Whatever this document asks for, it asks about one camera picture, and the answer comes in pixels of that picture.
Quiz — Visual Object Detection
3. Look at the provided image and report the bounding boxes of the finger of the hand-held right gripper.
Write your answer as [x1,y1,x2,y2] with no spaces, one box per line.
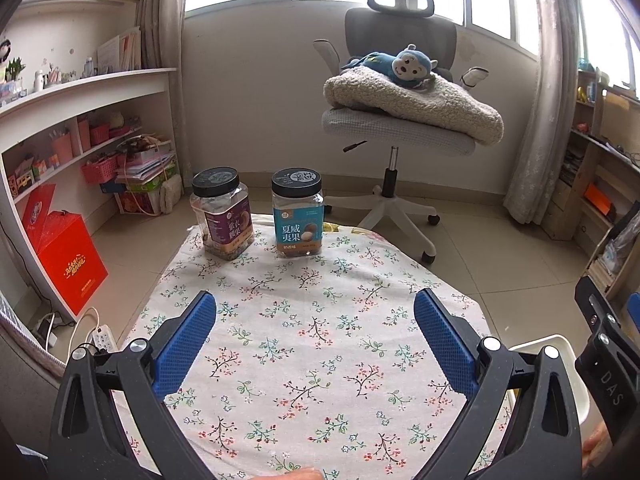
[574,275,622,342]
[624,290,640,337]

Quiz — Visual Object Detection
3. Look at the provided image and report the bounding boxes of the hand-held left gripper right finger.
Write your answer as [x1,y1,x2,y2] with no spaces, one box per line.
[414,287,586,480]

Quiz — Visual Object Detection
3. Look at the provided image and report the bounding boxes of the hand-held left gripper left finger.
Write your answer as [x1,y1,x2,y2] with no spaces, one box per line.
[47,290,221,480]

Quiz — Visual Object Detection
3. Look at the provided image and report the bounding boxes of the white plastic bin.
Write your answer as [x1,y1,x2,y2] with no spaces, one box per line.
[505,333,593,426]

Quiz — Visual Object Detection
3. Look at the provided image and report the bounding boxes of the stack of books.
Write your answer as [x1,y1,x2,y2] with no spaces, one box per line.
[585,255,618,291]

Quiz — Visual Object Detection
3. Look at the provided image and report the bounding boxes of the silver foil bag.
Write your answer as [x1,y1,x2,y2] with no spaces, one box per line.
[602,220,640,273]

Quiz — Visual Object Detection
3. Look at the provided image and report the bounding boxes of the white power strip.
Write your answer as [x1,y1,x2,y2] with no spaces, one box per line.
[92,325,118,356]

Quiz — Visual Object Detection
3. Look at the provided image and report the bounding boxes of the orange box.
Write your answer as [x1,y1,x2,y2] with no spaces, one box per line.
[584,182,618,221]

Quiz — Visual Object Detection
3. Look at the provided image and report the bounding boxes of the purple label nut jar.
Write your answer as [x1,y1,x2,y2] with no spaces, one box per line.
[190,166,256,261]

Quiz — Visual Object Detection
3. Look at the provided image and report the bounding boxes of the floral tablecloth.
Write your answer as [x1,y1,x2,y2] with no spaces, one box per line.
[112,212,516,480]

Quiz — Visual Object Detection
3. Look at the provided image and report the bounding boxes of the red gift box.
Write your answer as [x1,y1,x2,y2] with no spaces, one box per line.
[37,210,109,316]

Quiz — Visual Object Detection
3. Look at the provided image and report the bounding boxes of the wooden desk with shelves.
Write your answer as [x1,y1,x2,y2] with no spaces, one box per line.
[542,67,640,301]

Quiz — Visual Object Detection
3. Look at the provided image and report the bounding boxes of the teal label nut jar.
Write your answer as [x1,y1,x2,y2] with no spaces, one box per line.
[271,167,326,259]

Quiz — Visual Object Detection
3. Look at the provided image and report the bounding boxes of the stack of papers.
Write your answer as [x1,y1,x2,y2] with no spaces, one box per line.
[115,135,178,193]

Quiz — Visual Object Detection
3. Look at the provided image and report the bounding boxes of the pink storage basket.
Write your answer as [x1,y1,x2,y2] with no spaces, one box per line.
[81,157,118,184]

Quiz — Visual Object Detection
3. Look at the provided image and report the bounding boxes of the red paper bag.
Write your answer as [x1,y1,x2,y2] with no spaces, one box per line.
[22,184,57,241]

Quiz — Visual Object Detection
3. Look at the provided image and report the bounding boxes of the grey curtain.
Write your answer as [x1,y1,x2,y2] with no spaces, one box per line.
[134,0,190,71]
[502,0,583,226]

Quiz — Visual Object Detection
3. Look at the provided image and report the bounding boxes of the cream fleece blanket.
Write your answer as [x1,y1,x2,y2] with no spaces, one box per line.
[322,67,505,147]

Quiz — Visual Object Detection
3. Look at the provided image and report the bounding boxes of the white bookshelf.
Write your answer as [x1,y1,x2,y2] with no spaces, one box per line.
[0,0,181,321]

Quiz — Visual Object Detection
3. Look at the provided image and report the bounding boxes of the narrow side window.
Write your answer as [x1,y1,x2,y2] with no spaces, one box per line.
[575,0,640,101]

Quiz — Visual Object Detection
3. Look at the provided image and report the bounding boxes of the blue monkey plush toy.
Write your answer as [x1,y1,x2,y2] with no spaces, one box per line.
[341,44,441,92]

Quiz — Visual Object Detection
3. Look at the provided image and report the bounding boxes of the leaning paper sheets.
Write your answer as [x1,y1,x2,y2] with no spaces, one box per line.
[96,27,142,73]

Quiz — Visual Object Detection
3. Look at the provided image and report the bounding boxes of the grey office chair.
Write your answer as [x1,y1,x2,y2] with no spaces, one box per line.
[312,0,491,266]

